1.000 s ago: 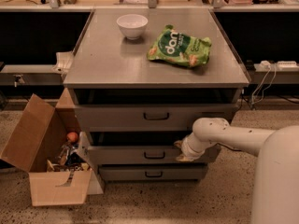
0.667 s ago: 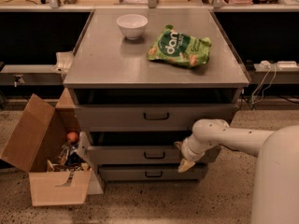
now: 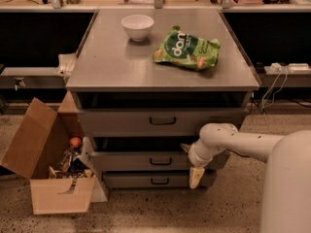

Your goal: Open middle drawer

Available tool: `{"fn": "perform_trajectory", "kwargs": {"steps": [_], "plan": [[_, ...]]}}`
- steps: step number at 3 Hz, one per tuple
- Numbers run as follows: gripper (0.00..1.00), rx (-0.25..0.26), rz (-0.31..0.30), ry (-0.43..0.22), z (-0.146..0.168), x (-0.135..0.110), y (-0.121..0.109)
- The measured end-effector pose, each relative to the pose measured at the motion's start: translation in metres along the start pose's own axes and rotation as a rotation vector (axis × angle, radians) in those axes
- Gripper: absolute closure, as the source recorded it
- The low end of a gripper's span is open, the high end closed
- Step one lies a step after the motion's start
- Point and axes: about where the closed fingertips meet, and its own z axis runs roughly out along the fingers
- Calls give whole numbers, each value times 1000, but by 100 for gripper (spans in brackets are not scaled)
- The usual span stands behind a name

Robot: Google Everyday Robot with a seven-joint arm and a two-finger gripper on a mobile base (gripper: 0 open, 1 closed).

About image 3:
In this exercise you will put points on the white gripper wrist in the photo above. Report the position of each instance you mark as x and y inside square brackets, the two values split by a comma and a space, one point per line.
[196, 157]

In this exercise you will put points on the grey drawer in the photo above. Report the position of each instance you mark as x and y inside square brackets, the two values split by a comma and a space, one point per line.
[154, 122]
[125, 161]
[146, 180]

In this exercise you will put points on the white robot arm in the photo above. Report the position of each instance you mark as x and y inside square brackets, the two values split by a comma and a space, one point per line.
[286, 198]

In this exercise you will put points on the grey bottom drawer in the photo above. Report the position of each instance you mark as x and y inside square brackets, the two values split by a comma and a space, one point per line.
[146, 180]

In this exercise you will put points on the grey top drawer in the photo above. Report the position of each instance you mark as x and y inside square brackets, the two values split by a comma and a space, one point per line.
[154, 122]

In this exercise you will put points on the grey metal drawer cabinet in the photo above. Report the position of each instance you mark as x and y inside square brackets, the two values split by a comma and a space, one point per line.
[114, 72]

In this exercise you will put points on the green snack bag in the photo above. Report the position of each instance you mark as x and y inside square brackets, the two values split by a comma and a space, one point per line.
[184, 50]

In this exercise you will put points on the orange round fruit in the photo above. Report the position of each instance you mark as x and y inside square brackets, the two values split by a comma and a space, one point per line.
[75, 142]

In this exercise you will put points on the white power strip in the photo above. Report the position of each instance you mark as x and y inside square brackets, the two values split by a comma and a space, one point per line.
[299, 68]

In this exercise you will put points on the white ceramic bowl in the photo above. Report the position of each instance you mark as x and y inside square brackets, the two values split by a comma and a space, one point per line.
[137, 27]

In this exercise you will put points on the brown cardboard box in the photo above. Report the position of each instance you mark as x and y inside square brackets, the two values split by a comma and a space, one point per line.
[62, 179]

